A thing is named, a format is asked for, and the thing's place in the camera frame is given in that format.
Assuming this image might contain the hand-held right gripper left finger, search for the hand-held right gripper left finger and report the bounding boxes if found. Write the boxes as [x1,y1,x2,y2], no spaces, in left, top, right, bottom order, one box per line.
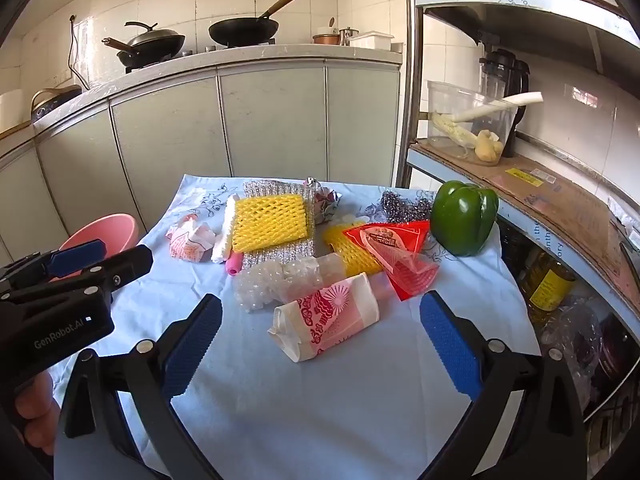
[60,294,224,480]

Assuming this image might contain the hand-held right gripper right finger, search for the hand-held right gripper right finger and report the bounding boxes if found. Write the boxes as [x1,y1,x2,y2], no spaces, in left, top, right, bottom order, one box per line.
[419,290,587,480]

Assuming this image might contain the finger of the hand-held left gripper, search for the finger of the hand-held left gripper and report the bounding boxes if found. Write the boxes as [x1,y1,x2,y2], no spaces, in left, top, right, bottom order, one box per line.
[0,245,154,311]
[0,239,107,293]

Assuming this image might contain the pink plastic bucket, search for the pink plastic bucket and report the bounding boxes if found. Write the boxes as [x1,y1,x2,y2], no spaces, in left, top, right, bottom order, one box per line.
[59,213,140,281]

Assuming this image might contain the red white paper wrapper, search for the red white paper wrapper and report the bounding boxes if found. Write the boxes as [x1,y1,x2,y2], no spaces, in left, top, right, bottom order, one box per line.
[166,213,221,263]

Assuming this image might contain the clear bubble wrap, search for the clear bubble wrap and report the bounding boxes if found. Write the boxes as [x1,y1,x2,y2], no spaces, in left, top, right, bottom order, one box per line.
[232,253,346,313]

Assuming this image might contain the white foam net roll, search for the white foam net roll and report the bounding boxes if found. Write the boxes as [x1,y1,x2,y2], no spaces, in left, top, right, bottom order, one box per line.
[211,195,241,263]

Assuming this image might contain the red plastic packet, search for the red plastic packet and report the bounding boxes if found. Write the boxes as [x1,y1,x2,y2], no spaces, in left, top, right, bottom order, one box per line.
[342,220,441,302]

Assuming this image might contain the pink white paper bag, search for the pink white paper bag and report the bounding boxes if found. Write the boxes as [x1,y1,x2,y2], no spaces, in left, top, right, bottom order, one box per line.
[267,272,381,363]

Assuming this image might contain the small yellow foam net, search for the small yellow foam net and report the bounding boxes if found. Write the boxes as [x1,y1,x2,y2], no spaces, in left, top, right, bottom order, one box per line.
[322,221,383,278]

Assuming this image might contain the large yellow foam net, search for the large yellow foam net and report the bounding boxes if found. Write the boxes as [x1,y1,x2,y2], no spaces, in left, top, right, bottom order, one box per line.
[231,194,307,253]

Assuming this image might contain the steel wool scrubber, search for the steel wool scrubber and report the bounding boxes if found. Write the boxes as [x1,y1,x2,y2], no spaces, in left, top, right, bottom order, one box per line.
[372,190,433,223]

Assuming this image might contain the foil wrapper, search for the foil wrapper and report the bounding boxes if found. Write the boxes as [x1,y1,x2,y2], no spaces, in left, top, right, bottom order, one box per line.
[302,176,343,226]

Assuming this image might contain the person's left hand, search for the person's left hand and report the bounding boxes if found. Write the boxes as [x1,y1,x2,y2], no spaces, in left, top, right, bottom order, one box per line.
[14,374,57,457]

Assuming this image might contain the cooking oil bottle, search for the cooking oil bottle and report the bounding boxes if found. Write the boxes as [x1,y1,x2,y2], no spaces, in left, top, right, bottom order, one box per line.
[517,250,578,328]

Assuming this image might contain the floral light-blue cloth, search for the floral light-blue cloth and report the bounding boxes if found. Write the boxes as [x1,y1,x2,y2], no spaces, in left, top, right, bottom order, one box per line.
[47,174,543,480]

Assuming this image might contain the clear plastic bag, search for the clear plastic bag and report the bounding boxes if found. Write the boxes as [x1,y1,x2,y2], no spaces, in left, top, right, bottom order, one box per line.
[540,300,606,396]

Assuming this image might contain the green bell pepper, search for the green bell pepper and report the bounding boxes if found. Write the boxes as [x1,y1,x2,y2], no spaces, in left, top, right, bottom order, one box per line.
[430,181,500,258]

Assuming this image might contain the white rice cooker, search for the white rice cooker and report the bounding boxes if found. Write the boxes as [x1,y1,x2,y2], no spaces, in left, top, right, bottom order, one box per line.
[0,89,26,136]

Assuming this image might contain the kitchen counter cabinets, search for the kitchen counter cabinets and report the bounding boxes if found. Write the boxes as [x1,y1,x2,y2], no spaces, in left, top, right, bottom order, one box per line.
[0,42,405,261]

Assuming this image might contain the ginger root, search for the ginger root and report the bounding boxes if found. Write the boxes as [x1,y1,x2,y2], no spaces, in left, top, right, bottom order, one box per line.
[470,130,505,165]

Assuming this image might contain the corn cob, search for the corn cob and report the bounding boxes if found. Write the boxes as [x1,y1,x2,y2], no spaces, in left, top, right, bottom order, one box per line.
[432,112,476,148]

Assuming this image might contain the black wok with lid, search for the black wok with lid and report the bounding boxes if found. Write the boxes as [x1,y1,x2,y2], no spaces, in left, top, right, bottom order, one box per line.
[102,21,187,68]

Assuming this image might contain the gas stove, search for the gas stove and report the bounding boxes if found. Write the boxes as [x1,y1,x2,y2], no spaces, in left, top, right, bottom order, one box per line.
[124,37,278,73]

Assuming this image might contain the clear plastic container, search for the clear plastic container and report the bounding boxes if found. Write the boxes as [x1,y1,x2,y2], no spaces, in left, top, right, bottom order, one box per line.
[426,80,518,167]

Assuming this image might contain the white leek stalk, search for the white leek stalk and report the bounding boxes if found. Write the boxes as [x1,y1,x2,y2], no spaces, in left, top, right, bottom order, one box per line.
[450,91,544,123]

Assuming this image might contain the open black frying pan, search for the open black frying pan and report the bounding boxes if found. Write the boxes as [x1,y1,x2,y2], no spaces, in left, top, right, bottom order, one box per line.
[207,0,303,47]

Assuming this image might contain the metal shelf rack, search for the metal shelf rack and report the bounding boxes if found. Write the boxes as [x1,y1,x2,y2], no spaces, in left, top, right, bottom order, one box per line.
[395,0,640,441]

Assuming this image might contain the white plastic box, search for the white plastic box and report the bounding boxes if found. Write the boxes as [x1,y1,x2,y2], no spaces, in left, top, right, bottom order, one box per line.
[348,31,395,51]

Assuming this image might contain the dark cooker gold handle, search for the dark cooker gold handle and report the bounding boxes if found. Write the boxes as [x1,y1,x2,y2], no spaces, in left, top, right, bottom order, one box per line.
[31,85,83,123]

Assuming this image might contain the black power cord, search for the black power cord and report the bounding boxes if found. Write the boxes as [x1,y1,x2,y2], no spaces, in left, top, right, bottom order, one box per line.
[69,15,84,86]

